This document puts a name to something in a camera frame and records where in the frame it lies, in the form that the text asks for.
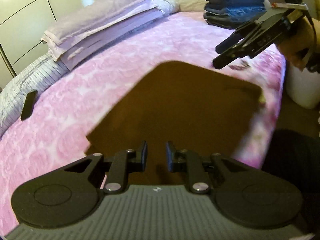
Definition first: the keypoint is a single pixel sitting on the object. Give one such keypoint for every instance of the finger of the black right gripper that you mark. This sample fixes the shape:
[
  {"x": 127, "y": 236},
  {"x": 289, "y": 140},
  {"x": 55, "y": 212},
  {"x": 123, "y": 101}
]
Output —
[
  {"x": 230, "y": 58},
  {"x": 231, "y": 42}
]

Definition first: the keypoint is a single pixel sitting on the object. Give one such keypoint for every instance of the stack of folded clothes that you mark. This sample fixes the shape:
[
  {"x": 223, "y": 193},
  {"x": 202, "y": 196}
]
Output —
[{"x": 230, "y": 14}]

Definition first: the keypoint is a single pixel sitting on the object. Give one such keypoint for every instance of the grey striped pillow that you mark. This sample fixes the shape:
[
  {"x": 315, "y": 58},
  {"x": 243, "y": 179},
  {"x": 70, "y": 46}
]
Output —
[{"x": 37, "y": 76}]

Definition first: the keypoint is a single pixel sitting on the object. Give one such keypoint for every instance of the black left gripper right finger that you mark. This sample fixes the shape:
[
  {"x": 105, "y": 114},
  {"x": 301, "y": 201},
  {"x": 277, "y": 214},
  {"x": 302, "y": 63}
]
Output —
[{"x": 245, "y": 195}]

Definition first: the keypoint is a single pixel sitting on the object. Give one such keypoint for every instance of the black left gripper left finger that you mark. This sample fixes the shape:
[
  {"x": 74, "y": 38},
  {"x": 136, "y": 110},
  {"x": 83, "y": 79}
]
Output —
[{"x": 71, "y": 193}]

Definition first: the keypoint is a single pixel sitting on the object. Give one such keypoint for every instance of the person's right hand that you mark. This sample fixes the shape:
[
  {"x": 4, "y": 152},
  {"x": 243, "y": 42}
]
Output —
[{"x": 301, "y": 39}]

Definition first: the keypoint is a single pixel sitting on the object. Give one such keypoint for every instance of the white wardrobe with dark lines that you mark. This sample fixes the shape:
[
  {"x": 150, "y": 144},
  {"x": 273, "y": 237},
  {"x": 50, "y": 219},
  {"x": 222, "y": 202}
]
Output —
[{"x": 23, "y": 23}]

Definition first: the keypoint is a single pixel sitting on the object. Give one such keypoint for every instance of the brown garment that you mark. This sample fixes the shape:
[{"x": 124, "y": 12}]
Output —
[{"x": 195, "y": 108}]

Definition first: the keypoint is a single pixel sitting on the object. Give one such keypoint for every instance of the folded lilac blanket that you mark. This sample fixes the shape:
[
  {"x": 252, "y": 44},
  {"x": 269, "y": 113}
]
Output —
[{"x": 75, "y": 37}]

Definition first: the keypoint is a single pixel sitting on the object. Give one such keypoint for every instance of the white round bedside table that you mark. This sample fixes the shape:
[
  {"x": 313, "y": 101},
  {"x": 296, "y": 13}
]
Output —
[{"x": 302, "y": 87}]

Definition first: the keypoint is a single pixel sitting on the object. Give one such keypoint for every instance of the pink floral bed blanket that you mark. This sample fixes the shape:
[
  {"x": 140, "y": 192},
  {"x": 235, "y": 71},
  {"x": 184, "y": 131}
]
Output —
[{"x": 64, "y": 115}]

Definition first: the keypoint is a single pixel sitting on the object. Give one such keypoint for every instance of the black remote control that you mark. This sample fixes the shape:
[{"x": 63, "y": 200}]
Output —
[{"x": 28, "y": 105}]

